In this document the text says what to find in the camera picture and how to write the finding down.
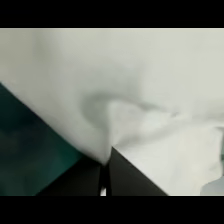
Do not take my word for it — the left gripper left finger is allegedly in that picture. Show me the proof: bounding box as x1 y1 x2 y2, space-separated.
35 154 103 197

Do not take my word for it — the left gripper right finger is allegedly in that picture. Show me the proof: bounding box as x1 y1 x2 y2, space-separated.
107 146 169 197

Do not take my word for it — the white garment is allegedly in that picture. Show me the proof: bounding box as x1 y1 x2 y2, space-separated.
0 28 224 197

